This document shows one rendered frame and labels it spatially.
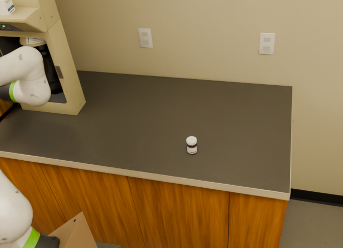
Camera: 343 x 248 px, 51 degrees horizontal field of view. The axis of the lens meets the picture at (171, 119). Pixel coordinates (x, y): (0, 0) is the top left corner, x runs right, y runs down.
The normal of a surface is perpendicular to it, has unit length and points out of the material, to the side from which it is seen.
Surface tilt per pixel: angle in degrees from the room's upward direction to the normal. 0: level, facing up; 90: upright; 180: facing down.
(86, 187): 90
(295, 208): 0
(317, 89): 90
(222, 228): 90
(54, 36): 90
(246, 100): 0
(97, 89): 0
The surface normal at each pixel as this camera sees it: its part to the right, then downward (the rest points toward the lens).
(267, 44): -0.25, 0.64
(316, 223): -0.09, -0.76
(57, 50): 0.96, 0.10
